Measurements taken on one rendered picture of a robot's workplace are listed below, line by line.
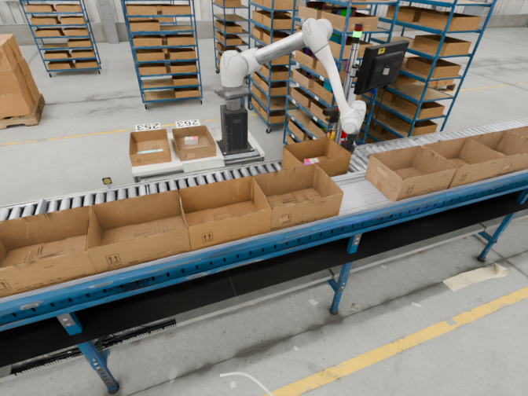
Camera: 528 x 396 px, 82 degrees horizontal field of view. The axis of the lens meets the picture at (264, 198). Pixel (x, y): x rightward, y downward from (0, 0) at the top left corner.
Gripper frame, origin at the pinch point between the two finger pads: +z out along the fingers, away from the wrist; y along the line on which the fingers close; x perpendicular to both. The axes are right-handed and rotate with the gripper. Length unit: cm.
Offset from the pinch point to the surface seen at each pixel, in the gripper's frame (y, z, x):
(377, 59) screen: 14, -63, -18
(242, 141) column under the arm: 51, 2, 63
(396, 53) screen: 22, -63, -40
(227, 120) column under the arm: 51, -17, 74
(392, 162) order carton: -29.2, -10.5, -13.1
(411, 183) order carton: -58, -16, 0
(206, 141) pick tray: 73, 9, 88
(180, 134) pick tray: 86, 6, 107
